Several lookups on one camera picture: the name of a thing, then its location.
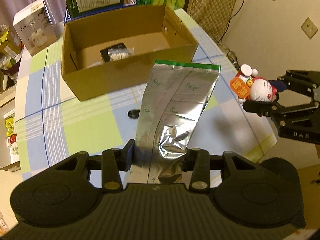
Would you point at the silver foil bag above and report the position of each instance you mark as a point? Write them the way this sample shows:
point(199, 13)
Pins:
point(173, 101)

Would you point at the brown cardboard box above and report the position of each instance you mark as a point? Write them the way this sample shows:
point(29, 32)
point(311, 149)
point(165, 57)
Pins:
point(155, 32)

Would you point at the black shaver box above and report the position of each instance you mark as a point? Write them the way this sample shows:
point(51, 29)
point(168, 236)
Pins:
point(104, 53)

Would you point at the open floor box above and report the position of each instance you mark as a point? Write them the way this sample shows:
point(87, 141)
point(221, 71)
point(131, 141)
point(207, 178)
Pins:
point(10, 160)

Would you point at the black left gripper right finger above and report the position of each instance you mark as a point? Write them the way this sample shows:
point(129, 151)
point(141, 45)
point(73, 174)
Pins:
point(198, 161)

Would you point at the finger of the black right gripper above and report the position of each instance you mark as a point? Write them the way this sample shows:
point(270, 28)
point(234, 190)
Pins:
point(267, 108)
point(303, 82)

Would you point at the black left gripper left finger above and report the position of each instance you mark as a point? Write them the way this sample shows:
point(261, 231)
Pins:
point(113, 161)

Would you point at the white humidifier box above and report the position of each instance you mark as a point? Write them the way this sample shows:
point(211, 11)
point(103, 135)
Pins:
point(34, 28)

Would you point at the doraemon lucky cat figure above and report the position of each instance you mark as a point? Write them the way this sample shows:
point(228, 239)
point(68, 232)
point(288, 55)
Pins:
point(249, 87)

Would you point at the cotton swab bag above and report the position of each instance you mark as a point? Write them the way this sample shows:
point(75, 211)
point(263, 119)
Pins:
point(116, 54)

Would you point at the checkered tablecloth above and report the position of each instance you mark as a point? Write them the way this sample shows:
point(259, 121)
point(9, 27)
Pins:
point(52, 124)

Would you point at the quilted beige chair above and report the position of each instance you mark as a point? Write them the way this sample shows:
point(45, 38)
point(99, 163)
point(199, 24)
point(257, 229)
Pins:
point(211, 15)

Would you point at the brown floor carton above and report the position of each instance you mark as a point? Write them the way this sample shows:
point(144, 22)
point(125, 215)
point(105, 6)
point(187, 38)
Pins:
point(11, 54)

